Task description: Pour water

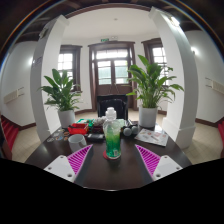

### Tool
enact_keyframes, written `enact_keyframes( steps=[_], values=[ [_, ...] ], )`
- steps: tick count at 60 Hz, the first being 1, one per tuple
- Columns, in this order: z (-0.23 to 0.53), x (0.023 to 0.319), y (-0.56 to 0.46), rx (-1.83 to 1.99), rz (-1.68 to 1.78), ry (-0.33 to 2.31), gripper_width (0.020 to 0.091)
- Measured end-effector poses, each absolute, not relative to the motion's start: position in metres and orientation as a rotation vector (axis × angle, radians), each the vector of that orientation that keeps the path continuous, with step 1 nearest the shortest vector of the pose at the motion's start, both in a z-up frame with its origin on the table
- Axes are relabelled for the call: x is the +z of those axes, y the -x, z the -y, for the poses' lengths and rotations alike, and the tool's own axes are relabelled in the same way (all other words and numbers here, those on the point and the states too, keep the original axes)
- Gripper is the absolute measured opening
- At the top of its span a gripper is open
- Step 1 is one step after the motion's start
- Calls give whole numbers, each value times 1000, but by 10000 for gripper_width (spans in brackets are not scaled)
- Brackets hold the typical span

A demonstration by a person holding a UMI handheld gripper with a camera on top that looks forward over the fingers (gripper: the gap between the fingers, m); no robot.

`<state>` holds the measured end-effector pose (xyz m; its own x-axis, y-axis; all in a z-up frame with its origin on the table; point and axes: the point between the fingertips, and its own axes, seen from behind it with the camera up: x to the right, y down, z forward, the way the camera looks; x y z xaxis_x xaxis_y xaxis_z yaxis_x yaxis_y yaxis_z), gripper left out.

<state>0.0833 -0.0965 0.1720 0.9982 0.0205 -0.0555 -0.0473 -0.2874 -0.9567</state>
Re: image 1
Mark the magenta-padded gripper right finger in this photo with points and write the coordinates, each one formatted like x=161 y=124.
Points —
x=166 y=166

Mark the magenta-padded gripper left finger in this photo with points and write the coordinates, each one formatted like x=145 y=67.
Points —
x=60 y=166

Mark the clear bottle with green drink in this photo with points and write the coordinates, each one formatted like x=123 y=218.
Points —
x=112 y=140

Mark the white mug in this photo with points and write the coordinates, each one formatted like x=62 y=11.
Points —
x=76 y=143

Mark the printed paper leaflet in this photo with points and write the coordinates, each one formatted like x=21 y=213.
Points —
x=151 y=136

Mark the red plastic box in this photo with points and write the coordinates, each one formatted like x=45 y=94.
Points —
x=78 y=129

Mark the small black flat box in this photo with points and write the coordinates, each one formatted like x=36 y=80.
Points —
x=95 y=137

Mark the flat round red coaster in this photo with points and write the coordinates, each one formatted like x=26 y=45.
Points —
x=105 y=155

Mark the small potted plant, white pot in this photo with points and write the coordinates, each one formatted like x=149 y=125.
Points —
x=66 y=118

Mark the grey ball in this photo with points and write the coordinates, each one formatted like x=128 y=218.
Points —
x=127 y=131
x=135 y=129

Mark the green package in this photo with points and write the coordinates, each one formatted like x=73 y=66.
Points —
x=85 y=121

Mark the large potted plant, white pot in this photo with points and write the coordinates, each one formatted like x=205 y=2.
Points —
x=147 y=116

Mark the dark tray with tea cups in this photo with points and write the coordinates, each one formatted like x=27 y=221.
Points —
x=98 y=125

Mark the black chair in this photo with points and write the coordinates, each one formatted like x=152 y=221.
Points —
x=113 y=101

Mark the dark wooden framed window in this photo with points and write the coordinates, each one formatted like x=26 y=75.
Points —
x=156 y=53
x=65 y=61

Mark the dark wooden glazed double door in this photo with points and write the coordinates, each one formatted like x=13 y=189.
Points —
x=111 y=66

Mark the green exit sign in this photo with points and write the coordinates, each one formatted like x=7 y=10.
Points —
x=104 y=40

